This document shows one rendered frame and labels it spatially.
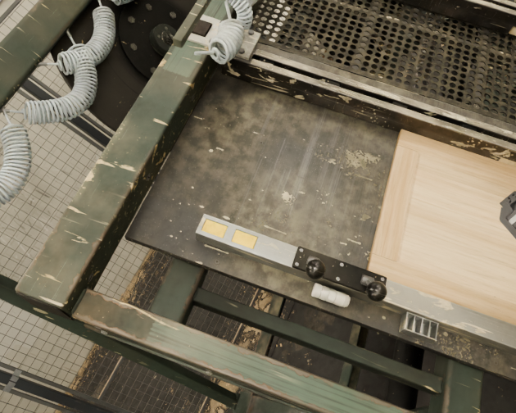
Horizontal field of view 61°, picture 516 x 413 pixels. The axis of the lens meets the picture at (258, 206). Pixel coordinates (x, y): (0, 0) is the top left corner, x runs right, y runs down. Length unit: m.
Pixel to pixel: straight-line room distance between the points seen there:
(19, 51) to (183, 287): 0.80
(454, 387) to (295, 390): 0.37
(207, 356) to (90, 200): 0.39
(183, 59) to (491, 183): 0.84
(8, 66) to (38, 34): 0.14
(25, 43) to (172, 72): 0.46
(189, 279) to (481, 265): 0.67
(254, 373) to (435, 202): 0.60
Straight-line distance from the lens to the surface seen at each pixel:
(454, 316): 1.02
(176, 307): 0.98
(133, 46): 1.62
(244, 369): 0.87
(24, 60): 1.40
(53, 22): 1.48
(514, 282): 1.16
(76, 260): 0.90
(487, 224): 1.19
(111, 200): 0.94
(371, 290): 0.84
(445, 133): 1.23
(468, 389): 1.09
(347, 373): 2.45
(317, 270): 0.82
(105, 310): 0.91
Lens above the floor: 2.05
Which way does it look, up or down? 29 degrees down
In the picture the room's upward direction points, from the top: 52 degrees counter-clockwise
